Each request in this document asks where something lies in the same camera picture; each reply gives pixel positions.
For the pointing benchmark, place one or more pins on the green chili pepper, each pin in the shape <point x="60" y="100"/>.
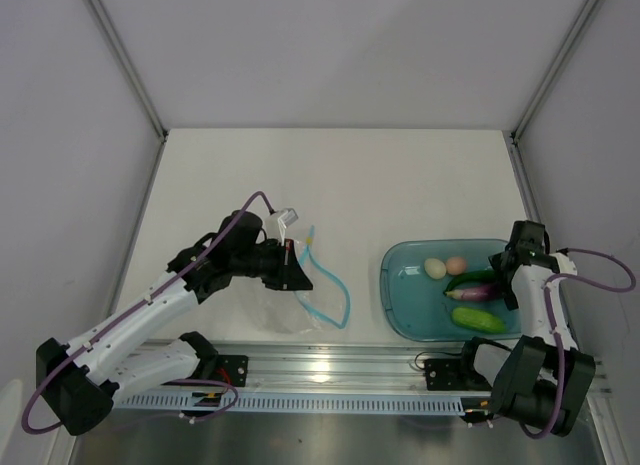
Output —
<point x="477" y="277"/>

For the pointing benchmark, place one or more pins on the white slotted cable duct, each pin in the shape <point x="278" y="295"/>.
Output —
<point x="165" y="400"/>

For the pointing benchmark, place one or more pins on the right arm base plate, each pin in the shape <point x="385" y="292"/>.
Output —
<point x="450" y="374"/>

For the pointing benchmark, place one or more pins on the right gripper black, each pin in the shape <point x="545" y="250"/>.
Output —
<point x="510" y="297"/>

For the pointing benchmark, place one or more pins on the frame post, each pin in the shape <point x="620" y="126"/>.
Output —
<point x="112" y="38"/>
<point x="568" y="45"/>

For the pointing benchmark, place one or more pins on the left frame post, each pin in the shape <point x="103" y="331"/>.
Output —
<point x="112" y="38"/>

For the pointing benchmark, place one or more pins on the teal plastic tray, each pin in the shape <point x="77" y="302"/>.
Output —
<point x="414" y="303"/>

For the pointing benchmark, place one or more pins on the aluminium rail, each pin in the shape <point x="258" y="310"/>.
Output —
<point x="337" y="369"/>

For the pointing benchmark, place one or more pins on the right frame post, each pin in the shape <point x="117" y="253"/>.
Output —
<point x="568" y="45"/>

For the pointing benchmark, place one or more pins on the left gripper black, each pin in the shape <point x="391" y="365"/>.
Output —
<point x="289" y="274"/>

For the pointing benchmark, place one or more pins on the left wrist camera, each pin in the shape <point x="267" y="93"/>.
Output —
<point x="278" y="222"/>

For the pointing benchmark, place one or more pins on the purple eggplant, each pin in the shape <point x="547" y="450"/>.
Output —
<point x="483" y="293"/>

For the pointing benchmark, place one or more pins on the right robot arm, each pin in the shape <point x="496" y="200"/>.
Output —
<point x="541" y="381"/>

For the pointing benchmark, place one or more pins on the pink egg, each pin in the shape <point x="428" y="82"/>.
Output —
<point x="456" y="265"/>

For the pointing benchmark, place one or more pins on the green cucumber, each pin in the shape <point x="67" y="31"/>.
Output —
<point x="478" y="320"/>

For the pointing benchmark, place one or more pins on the clear zip top bag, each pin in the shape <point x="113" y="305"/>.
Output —
<point x="326" y="307"/>

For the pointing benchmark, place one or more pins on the white egg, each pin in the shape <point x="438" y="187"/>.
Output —
<point x="435" y="268"/>

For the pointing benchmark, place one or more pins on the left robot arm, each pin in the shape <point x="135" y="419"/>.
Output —
<point x="83" y="379"/>

